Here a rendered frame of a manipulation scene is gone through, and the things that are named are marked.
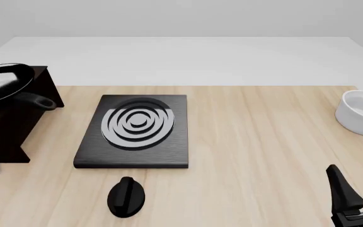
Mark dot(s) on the dark wooden cabinet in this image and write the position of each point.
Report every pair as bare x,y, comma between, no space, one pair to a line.
27,123

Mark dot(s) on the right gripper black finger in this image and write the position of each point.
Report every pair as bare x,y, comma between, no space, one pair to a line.
342,189

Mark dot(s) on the white round bowl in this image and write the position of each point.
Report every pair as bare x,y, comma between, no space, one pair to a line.
358,118

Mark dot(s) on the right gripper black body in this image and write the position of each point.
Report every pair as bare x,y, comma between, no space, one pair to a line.
358,218

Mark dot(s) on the black frying pan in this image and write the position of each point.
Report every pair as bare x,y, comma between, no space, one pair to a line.
2,82

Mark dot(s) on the flat black stove plate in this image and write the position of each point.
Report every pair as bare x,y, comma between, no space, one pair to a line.
131,153

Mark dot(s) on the round black stove knob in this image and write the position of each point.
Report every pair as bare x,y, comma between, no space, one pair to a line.
125,198

